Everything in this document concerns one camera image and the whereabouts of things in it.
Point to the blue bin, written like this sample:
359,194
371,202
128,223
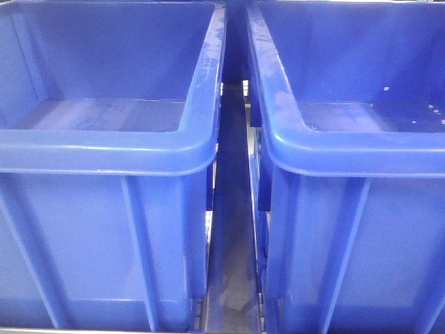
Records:
109,128
351,96

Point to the blue bin front left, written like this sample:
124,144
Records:
109,128

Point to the blue bin front right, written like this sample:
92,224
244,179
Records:
351,96

